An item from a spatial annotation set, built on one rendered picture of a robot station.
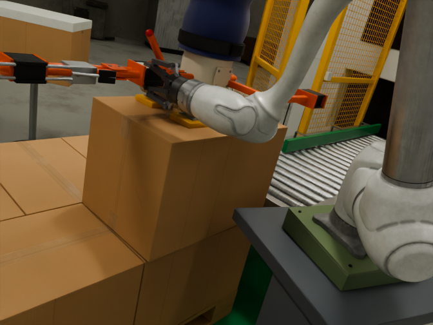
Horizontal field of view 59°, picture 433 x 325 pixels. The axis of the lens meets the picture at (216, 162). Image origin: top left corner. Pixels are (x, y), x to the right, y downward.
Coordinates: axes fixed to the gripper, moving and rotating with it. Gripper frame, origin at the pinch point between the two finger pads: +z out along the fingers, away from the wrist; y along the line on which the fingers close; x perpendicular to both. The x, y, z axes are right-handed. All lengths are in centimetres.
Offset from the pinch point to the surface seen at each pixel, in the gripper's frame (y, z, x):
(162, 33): 65, 635, 519
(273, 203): 48, -21, 61
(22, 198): 54, 30, -22
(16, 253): 54, 2, -34
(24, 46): 27, 161, 29
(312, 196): 55, -20, 101
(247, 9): -23.8, -8.9, 29.3
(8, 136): 108, 211, 38
